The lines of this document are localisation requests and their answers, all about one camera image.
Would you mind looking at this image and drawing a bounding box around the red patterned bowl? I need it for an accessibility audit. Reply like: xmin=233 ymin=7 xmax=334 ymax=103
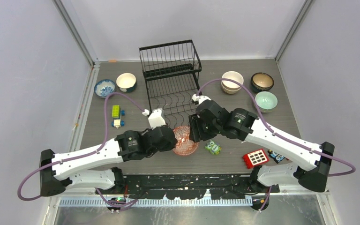
xmin=172 ymin=126 xmax=199 ymax=156

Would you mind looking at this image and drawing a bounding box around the cream bowl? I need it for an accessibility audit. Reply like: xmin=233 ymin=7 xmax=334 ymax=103
xmin=221 ymin=71 xmax=244 ymax=91
xmin=221 ymin=86 xmax=241 ymax=94

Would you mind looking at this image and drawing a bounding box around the mint green bowl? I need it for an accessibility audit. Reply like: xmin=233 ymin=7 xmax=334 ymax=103
xmin=255 ymin=91 xmax=278 ymax=113

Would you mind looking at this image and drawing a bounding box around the black wire dish rack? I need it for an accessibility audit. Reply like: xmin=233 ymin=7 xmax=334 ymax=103
xmin=139 ymin=39 xmax=202 ymax=128

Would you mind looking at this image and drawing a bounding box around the brown rimmed bowl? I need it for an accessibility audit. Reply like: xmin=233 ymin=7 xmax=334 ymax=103
xmin=250 ymin=73 xmax=275 ymax=91

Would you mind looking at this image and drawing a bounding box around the dark teal bowl white foot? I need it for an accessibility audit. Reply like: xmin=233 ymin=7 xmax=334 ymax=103
xmin=116 ymin=73 xmax=137 ymax=93

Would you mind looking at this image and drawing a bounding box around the blue white patterned bowl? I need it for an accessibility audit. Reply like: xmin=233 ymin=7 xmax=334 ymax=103
xmin=94 ymin=79 xmax=116 ymax=98

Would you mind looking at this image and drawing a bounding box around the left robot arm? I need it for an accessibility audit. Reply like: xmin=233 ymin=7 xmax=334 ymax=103
xmin=39 ymin=125 xmax=177 ymax=197

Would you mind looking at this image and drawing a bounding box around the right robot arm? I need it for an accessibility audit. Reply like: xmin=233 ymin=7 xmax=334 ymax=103
xmin=189 ymin=99 xmax=334 ymax=193

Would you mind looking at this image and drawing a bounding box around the green owl block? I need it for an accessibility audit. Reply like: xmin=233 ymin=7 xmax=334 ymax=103
xmin=204 ymin=140 xmax=222 ymax=155

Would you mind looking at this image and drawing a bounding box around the yellow blue toy block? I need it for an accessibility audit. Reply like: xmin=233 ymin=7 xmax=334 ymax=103
xmin=111 ymin=105 xmax=125 ymax=128

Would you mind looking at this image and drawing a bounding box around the red grid block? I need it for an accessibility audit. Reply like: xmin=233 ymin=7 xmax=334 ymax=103
xmin=242 ymin=149 xmax=270 ymax=169

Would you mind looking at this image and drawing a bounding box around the dark blue owl block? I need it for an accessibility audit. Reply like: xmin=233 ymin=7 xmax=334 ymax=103
xmin=268 ymin=150 xmax=285 ymax=164

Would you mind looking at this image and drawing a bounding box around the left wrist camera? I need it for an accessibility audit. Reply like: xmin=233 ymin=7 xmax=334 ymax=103
xmin=142 ymin=108 xmax=166 ymax=129

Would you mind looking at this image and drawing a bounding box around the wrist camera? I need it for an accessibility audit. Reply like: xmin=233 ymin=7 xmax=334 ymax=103
xmin=142 ymin=108 xmax=166 ymax=129
xmin=191 ymin=94 xmax=211 ymax=106

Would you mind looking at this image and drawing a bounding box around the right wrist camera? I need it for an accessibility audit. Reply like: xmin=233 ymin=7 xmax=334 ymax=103
xmin=191 ymin=94 xmax=211 ymax=106

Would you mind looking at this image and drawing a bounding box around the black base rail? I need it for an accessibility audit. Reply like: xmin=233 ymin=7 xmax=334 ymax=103
xmin=114 ymin=173 xmax=268 ymax=200

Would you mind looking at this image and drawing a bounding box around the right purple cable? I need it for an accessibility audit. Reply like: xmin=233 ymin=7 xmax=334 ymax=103
xmin=195 ymin=78 xmax=356 ymax=178

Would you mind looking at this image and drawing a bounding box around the purple cable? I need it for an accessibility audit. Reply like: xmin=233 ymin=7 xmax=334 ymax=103
xmin=17 ymin=92 xmax=150 ymax=212
xmin=195 ymin=78 xmax=356 ymax=178

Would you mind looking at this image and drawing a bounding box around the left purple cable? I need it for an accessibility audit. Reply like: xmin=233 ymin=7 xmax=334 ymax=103
xmin=17 ymin=92 xmax=150 ymax=212

